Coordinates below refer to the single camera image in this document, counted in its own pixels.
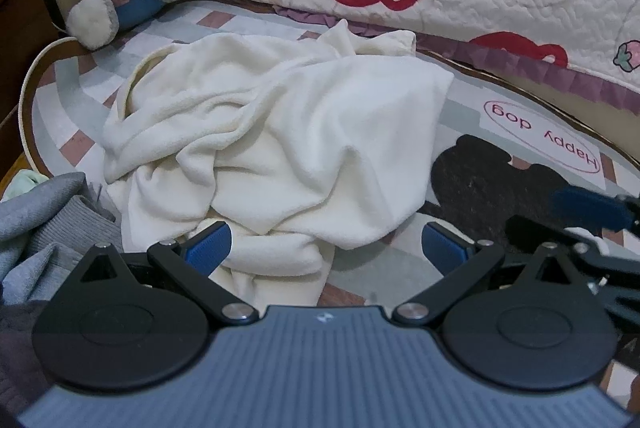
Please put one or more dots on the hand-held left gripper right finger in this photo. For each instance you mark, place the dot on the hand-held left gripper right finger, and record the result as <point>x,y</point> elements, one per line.
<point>442,244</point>

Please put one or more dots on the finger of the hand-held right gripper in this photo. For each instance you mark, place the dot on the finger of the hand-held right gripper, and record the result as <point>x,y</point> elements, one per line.
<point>585,205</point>
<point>540,230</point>

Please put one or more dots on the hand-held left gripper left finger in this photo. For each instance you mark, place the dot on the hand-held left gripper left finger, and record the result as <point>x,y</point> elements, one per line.
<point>212,245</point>

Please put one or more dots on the white fleece towel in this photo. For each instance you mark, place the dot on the white fleece towel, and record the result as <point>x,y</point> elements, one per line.
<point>300,133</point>

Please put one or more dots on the beige bed base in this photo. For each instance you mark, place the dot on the beige bed base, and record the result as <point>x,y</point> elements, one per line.
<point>575,100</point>

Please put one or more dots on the light grey garment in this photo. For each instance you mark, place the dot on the light grey garment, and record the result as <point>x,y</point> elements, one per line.
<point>40,218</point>

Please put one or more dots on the checked floor mat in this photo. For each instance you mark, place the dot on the checked floor mat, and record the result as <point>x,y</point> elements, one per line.
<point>90,98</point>

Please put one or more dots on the mint green cloth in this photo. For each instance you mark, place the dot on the mint green cloth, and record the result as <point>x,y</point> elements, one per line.
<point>25,183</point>

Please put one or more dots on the dark grey cloth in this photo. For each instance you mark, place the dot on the dark grey cloth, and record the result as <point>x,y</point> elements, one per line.
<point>17,348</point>

